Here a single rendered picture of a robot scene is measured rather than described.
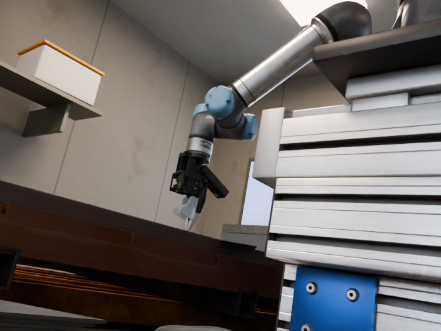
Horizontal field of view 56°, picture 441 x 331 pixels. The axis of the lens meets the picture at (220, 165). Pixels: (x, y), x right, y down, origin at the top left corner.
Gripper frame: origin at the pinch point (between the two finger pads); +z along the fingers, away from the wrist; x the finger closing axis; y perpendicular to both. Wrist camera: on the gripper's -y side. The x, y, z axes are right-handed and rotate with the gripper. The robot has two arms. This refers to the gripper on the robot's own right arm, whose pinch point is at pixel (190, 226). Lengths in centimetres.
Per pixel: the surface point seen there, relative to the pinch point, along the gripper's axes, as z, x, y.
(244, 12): -229, -190, -115
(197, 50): -229, -285, -119
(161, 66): -200, -299, -87
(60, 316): 19, 59, 44
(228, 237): -8, -66, -57
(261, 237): -9, -45, -61
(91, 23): -195, -270, -1
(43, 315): 19, 59, 46
